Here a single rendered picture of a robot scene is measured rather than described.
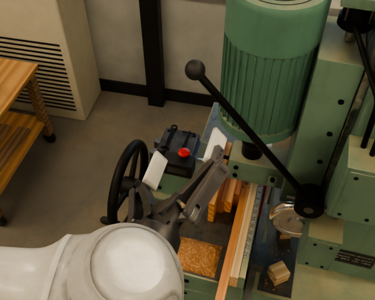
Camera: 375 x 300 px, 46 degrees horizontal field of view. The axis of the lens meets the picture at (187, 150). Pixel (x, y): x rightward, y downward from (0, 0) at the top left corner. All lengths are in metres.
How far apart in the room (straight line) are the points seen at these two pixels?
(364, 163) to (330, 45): 0.21
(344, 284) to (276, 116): 0.54
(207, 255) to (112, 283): 0.73
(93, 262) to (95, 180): 2.05
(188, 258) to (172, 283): 0.69
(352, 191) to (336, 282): 0.45
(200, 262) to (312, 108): 0.45
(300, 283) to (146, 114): 1.73
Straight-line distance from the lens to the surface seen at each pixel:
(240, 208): 1.14
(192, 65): 0.74
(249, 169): 1.07
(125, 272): 0.37
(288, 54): 0.78
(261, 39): 0.76
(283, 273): 1.18
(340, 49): 0.82
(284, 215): 1.02
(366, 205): 0.86
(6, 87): 2.23
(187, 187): 0.65
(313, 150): 0.94
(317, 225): 0.97
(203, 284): 1.10
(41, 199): 2.41
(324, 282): 1.24
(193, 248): 1.08
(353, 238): 1.11
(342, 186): 0.83
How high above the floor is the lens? 1.88
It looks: 49 degrees down
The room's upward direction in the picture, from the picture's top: straight up
